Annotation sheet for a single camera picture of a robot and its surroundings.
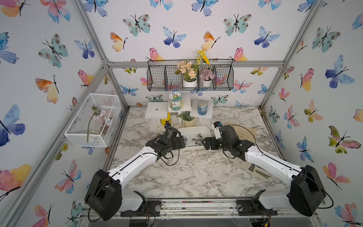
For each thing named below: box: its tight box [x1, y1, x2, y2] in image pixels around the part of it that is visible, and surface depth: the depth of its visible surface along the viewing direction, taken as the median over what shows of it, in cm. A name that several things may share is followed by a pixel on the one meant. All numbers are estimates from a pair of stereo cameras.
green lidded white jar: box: [168, 91, 183, 112], surface depth 86 cm
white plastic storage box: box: [172, 125, 212, 151], surface depth 103 cm
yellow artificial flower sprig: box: [196, 49, 211, 66], surface depth 84 cm
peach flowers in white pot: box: [174, 60, 199, 88], surface depth 84 cm
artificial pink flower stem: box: [86, 104, 107, 144], surface depth 76 cm
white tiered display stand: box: [144, 93, 214, 131], surface depth 99 cm
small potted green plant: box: [176, 110, 196, 128], surface depth 103 cm
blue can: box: [197, 100, 209, 116], surface depth 93 cm
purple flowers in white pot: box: [199, 68, 216, 88], surface depth 92 cm
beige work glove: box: [223, 122, 258, 144], surface depth 104 cm
